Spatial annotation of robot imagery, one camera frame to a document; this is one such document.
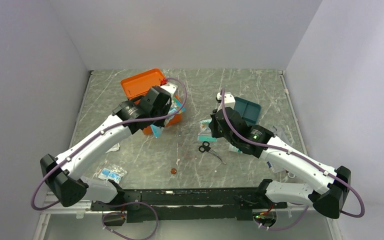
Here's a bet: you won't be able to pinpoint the blue cotton swab pack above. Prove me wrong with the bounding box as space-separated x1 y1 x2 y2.
150 96 185 138

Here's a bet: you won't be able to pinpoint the black handled scissors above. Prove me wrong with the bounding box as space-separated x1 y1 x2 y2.
198 141 227 165

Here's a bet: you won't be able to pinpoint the orange medicine box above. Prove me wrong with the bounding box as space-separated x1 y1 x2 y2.
120 68 184 135

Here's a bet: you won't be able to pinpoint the white gauze pack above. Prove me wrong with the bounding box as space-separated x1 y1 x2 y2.
106 143 120 153

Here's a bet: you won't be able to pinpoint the clear bag blue packets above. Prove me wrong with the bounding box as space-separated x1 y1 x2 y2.
95 160 127 184

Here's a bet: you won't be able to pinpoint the small teal bandage pack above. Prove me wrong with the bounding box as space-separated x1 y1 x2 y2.
197 119 217 143

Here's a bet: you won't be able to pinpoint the white green medicine bottle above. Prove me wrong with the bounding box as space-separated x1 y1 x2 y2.
228 145 242 154

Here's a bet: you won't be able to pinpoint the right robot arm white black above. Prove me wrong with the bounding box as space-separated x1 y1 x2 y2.
209 107 351 219

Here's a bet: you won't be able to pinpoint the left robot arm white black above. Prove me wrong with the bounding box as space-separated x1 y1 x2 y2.
40 83 178 210

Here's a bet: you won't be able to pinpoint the teal plastic tray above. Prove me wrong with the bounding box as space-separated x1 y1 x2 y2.
234 96 262 126

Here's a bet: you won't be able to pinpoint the clear plastic case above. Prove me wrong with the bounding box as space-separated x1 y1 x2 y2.
267 125 291 173

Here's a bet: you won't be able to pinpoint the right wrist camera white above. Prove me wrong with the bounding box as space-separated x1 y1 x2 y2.
216 92 236 110

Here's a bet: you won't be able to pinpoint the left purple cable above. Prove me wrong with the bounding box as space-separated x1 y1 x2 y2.
30 77 188 240

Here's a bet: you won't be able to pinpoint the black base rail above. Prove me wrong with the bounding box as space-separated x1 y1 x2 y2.
90 187 288 223

